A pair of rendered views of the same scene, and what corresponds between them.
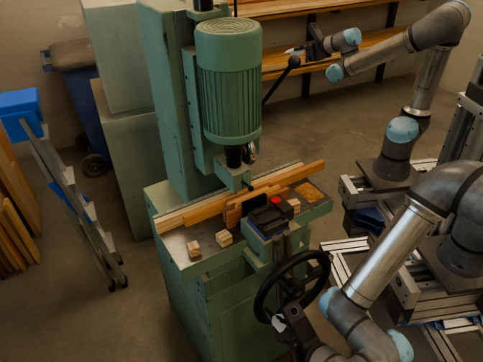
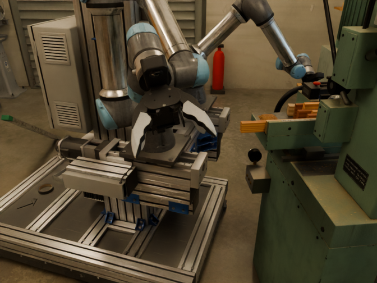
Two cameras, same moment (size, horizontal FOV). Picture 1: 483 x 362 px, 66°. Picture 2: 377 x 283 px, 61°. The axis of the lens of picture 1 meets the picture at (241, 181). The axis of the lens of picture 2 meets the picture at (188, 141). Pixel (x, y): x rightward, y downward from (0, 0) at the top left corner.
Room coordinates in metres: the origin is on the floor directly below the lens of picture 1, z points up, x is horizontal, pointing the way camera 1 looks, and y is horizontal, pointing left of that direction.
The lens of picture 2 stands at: (2.26, -0.05, 1.45)
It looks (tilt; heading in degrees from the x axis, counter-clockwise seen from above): 29 degrees down; 205
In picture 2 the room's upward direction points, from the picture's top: straight up
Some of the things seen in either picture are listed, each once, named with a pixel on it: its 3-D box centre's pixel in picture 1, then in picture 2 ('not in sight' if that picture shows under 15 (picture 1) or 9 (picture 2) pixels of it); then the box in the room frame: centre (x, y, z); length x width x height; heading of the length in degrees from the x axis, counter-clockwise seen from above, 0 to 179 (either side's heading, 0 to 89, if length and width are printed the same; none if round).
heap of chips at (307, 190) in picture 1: (309, 190); (270, 118); (1.05, -0.25, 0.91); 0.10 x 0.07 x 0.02; 30
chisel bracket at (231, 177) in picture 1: (231, 172); not in sight; (1.01, 0.03, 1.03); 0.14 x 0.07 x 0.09; 30
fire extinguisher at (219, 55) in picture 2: not in sight; (218, 69); (-1.53, -1.37, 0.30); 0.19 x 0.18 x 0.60; 22
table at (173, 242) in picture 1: (255, 227); (324, 122); (0.91, -0.04, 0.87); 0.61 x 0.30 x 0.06; 120
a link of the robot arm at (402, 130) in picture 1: (400, 136); not in sight; (1.28, -0.65, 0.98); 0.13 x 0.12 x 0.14; 140
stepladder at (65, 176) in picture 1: (72, 204); not in sight; (1.41, 0.84, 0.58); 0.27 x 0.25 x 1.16; 113
